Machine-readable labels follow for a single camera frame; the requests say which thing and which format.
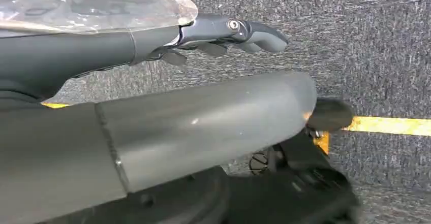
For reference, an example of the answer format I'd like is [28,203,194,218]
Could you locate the white plastic shell part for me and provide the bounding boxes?
[0,0,199,36]

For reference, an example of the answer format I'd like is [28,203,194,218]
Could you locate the yellow floor tape square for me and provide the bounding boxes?
[40,102,431,155]

